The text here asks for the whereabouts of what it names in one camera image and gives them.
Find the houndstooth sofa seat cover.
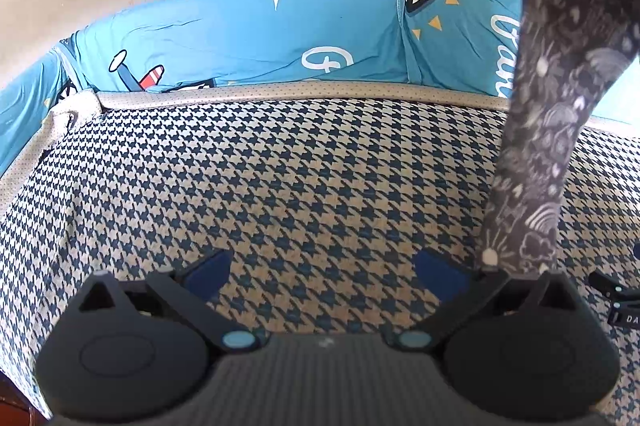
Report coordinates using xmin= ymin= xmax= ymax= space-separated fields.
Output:
xmin=0 ymin=78 xmax=640 ymax=426

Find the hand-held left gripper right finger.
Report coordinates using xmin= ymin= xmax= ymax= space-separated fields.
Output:
xmin=385 ymin=248 xmax=581 ymax=352

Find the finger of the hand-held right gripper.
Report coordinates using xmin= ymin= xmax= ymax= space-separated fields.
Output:
xmin=589 ymin=272 xmax=640 ymax=304

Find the grey patterned zip jacket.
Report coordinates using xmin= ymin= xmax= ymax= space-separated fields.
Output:
xmin=477 ymin=0 xmax=640 ymax=279

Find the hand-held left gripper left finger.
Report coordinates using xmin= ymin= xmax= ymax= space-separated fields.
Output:
xmin=70 ymin=250 xmax=262 ymax=352

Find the blue printed sofa cover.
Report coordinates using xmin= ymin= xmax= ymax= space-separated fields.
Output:
xmin=0 ymin=0 xmax=640 ymax=179

